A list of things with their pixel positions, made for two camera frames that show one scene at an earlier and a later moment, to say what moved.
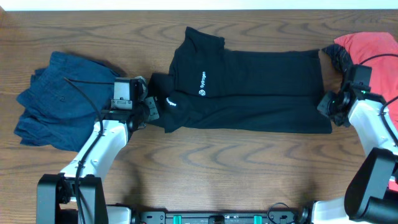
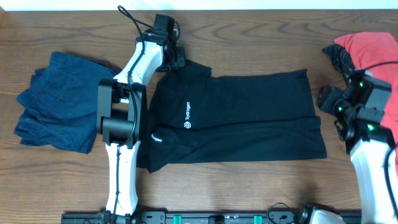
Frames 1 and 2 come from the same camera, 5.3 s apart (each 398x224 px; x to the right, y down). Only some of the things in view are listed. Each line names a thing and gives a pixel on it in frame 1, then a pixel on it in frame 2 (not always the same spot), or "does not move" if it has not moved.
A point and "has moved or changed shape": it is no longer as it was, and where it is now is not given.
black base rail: [301, 216] does not move
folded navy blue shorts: [66, 98] does not move
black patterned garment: [339, 56] does not move
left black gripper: [152, 103] to [181, 53]
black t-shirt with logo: [211, 88] has moved or changed shape
